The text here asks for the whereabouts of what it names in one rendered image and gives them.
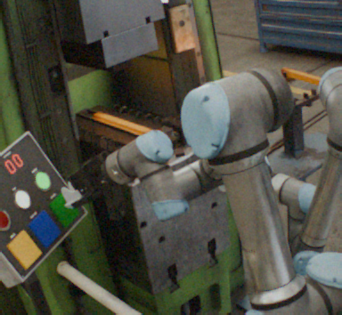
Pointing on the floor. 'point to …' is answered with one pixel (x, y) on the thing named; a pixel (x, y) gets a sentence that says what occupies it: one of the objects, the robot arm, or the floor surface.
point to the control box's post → (36, 294)
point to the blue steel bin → (300, 12)
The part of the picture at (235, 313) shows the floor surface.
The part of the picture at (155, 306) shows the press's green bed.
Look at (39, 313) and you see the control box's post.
